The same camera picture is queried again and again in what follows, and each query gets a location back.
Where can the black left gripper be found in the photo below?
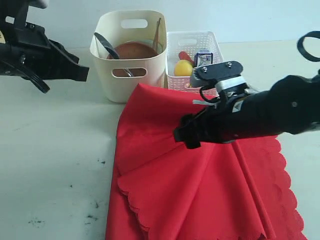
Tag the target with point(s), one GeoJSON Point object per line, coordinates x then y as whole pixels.
{"type": "Point", "coordinates": [25, 51]}

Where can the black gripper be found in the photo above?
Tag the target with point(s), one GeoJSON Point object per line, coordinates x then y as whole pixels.
{"type": "Point", "coordinates": [246, 118]}

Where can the silver table knife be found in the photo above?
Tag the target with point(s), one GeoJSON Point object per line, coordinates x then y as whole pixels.
{"type": "Point", "coordinates": [105, 43]}

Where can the red table cloth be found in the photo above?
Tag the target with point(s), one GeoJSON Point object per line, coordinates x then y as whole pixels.
{"type": "Point", "coordinates": [160, 190]}

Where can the yellow lemon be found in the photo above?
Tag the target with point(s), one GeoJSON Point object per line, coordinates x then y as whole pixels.
{"type": "Point", "coordinates": [183, 68]}

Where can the brown wooden plate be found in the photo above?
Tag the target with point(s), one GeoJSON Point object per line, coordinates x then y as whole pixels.
{"type": "Point", "coordinates": [132, 51]}

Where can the blue white milk carton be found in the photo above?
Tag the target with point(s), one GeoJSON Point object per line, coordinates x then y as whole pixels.
{"type": "Point", "coordinates": [203, 57]}

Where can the red sausage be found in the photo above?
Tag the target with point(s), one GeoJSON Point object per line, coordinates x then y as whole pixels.
{"type": "Point", "coordinates": [184, 56]}

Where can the orange cheese wedge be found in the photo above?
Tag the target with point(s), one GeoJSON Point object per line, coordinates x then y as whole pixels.
{"type": "Point", "coordinates": [188, 86]}

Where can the white ceramic bowl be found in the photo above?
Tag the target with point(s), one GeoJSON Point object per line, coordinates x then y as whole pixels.
{"type": "Point", "coordinates": [150, 43]}

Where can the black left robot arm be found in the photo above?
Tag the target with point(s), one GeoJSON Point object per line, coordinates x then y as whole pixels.
{"type": "Point", "coordinates": [16, 11]}

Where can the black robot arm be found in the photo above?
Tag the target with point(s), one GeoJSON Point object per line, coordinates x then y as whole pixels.
{"type": "Point", "coordinates": [291, 106]}

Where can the cream plastic bin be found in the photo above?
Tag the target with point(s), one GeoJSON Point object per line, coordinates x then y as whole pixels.
{"type": "Point", "coordinates": [119, 27]}

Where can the white woven plastic basket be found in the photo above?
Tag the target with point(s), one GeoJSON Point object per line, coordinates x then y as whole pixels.
{"type": "Point", "coordinates": [190, 42]}

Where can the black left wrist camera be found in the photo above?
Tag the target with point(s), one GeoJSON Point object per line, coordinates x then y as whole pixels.
{"type": "Point", "coordinates": [41, 4]}

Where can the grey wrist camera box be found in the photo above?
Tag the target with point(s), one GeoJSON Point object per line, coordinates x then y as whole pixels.
{"type": "Point", "coordinates": [221, 76]}

